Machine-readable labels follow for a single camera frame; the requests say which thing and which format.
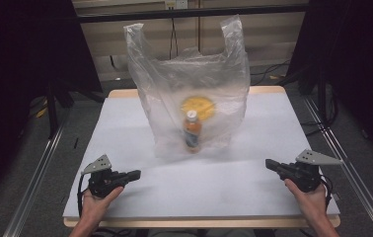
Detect black metal stand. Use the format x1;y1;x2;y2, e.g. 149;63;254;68
297;62;339;136
45;78;107;140

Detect black curtain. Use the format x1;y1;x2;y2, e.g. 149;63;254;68
286;0;373;166
0;0;104;211

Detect white wall socket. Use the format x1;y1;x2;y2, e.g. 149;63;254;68
164;0;188;11

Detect aluminium floor rail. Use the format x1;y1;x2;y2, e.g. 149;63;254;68
2;108;71;237
302;96;373;237

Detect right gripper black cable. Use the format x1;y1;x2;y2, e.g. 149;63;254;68
320;175;336;211

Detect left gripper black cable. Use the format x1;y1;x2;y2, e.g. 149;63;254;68
76;173;89;218

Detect black horizontal bar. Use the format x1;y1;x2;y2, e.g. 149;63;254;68
75;3;310;24

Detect white table mat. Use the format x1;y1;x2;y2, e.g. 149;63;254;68
62;93;340;219

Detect hanging black cables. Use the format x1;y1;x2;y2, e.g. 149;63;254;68
169;17;180;61

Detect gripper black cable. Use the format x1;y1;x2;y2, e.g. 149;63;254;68
320;175;336;211
76;173;89;218

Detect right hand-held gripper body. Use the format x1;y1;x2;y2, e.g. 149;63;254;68
282;149;344;194

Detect person's right hand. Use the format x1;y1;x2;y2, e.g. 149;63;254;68
284;179;329;228

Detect orange drink bottle white cap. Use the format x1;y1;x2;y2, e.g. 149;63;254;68
183;110;203;153

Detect black floor cables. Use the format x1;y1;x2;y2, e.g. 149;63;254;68
249;58;292;87

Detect person's left hand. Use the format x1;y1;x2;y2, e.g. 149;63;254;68
80;186;125;229

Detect yellow round container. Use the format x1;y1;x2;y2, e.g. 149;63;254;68
181;95;216;122

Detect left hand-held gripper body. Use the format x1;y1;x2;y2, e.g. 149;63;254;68
80;154;127;199

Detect clear plastic bag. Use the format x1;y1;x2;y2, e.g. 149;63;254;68
123;14;252;160

